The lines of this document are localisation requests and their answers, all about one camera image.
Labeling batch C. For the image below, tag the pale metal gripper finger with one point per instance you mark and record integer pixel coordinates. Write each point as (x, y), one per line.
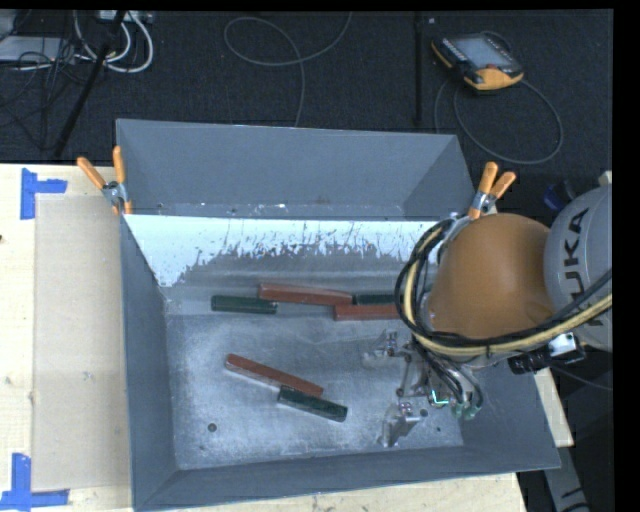
(384, 350)
(400, 422)

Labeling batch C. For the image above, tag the red-brown flat block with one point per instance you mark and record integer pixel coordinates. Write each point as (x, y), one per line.
(272, 374)
(305, 294)
(365, 312)

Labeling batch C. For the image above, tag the dark green flat block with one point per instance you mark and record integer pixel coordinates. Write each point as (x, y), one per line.
(244, 304)
(375, 299)
(312, 404)

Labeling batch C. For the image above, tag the grey metal bin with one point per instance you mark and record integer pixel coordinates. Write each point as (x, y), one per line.
(280, 170)

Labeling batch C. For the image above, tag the pale wood flat board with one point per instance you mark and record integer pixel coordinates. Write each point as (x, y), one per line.
(80, 340)

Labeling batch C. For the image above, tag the black cylinder on white bracket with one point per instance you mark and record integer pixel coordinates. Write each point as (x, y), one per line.
(545, 356)

